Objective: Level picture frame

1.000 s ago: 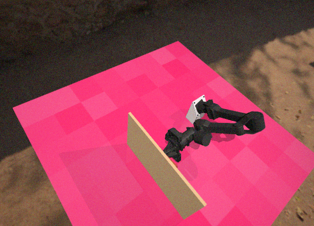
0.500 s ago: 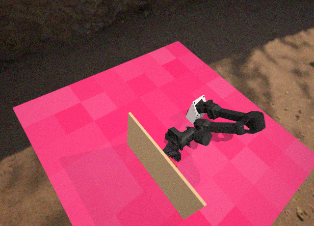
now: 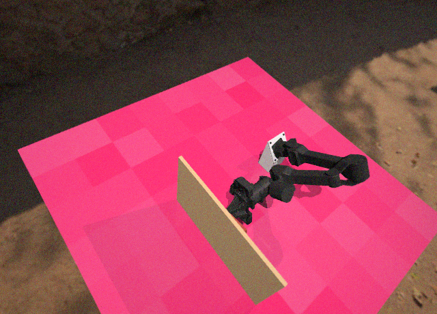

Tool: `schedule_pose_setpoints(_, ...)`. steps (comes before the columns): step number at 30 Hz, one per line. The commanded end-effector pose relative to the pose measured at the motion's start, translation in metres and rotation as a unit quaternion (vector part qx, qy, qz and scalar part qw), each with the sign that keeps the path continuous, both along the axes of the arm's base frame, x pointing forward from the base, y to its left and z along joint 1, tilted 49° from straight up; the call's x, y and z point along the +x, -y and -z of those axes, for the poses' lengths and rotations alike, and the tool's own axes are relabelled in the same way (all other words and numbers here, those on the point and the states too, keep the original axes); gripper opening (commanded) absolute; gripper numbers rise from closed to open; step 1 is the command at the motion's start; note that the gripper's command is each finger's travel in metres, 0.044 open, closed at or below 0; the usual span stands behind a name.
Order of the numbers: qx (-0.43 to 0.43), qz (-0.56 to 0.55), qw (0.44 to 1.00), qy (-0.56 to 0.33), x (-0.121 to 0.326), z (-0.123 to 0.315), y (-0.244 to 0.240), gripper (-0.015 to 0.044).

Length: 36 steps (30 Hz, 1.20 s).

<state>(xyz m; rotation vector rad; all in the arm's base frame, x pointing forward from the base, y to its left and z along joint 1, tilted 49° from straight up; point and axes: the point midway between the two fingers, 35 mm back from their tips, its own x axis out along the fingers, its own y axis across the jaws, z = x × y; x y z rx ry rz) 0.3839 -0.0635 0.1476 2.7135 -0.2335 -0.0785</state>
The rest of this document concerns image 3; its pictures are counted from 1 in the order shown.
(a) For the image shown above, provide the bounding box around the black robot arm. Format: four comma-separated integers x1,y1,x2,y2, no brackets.
256,138,370,203

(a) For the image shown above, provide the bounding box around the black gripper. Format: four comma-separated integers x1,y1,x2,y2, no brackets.
226,177,266,225

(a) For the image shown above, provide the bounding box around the tan flat board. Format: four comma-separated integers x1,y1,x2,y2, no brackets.
177,156,288,305

